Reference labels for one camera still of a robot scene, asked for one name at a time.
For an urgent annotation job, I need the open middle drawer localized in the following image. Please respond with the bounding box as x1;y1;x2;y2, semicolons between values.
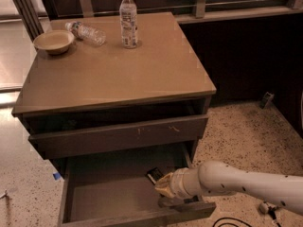
58;143;216;227

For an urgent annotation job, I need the blue tape piece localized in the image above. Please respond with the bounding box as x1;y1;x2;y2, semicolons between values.
53;172;61;180

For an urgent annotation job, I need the small metal floor object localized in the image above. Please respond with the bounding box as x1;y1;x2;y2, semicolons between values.
0;190;8;200

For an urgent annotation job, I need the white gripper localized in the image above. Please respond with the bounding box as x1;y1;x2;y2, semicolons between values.
154;168;202;199

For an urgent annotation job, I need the beige paper bowl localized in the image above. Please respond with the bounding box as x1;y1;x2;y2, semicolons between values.
33;30;75;55

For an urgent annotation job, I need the upper drawer front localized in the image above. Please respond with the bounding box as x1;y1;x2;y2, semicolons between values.
28;114;208;159

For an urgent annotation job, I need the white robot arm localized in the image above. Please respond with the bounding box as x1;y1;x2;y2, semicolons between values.
155;161;303;215

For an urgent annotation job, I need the black cable on floor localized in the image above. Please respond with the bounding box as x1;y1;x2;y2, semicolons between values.
212;217;254;227

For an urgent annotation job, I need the upright clear water bottle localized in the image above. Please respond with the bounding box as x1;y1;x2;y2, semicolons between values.
119;0;138;48

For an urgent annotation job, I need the lying clear water bottle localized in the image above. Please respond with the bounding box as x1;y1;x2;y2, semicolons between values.
65;21;106;46

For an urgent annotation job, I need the brown drawer cabinet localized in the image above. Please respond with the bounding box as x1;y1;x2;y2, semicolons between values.
11;11;218;227

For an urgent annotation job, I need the small dark wall fixture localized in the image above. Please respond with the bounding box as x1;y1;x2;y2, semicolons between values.
259;92;275;109

